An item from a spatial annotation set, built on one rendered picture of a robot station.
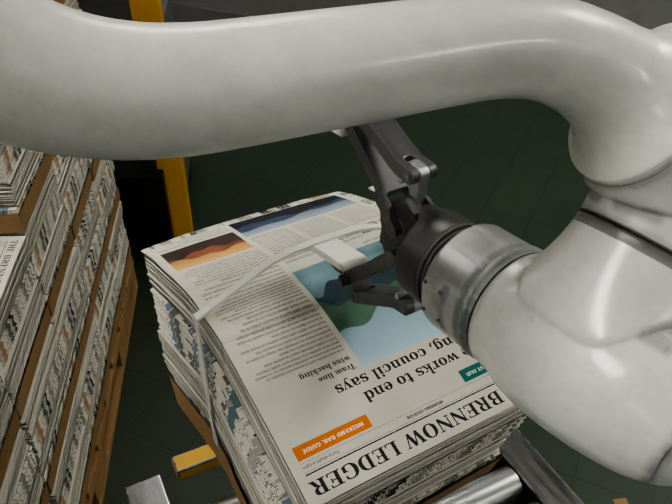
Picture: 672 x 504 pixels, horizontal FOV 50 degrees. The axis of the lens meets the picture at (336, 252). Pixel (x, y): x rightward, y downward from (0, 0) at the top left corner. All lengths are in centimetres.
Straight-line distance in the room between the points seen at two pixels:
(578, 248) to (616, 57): 12
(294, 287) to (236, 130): 43
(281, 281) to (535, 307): 36
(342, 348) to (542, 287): 28
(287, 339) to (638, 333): 36
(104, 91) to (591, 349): 29
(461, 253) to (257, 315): 27
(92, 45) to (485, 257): 29
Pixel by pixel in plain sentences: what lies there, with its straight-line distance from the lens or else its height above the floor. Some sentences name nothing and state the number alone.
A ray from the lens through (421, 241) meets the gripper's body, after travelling 54.
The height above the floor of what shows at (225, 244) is 116.
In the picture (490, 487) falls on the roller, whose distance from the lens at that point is 106.
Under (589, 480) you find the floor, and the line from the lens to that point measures 214.
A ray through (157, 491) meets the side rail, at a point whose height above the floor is 80.
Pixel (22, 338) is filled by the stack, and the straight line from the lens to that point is 150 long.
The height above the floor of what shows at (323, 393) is 116.
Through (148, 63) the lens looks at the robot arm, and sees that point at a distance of 32.
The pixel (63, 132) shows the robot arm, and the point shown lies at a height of 151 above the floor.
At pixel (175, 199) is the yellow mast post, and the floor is 21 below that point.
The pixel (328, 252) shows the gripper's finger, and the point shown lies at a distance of 71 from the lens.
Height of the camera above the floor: 164
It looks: 36 degrees down
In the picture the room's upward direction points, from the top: straight up
